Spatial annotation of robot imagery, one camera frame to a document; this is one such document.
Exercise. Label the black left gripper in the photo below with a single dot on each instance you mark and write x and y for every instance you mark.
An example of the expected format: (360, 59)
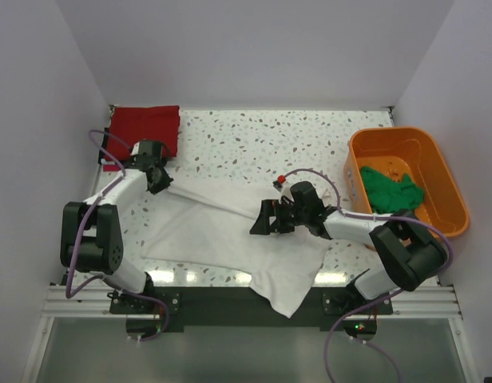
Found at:
(163, 183)

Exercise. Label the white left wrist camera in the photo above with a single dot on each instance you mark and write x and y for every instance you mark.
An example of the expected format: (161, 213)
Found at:
(136, 149)

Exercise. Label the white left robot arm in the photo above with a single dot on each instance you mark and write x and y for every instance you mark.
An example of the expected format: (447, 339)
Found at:
(91, 236)

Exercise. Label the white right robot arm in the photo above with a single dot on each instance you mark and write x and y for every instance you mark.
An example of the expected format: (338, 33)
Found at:
(406, 246)

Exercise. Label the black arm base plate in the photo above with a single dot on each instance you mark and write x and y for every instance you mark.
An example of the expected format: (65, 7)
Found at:
(224, 306)

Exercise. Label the white t shirt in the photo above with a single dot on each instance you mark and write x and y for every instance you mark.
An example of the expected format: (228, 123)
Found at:
(208, 222)

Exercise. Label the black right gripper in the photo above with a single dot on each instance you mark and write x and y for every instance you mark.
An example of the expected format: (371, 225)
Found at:
(270, 208)

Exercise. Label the red folded t shirt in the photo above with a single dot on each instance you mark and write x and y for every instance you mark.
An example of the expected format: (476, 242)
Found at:
(160, 123)

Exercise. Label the aluminium frame rail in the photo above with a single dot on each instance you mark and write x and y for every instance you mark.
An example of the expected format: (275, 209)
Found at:
(429, 302)

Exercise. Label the orange plastic basket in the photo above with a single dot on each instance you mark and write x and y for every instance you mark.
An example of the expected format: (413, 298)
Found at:
(395, 152)

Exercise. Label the green t shirt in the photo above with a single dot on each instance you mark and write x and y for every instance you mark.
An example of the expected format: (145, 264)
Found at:
(389, 196)

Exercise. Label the pink folded t shirt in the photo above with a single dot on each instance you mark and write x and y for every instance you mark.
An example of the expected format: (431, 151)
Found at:
(111, 168)

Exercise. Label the black folded t shirt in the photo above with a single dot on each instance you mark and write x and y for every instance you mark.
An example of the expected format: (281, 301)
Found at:
(118, 147)

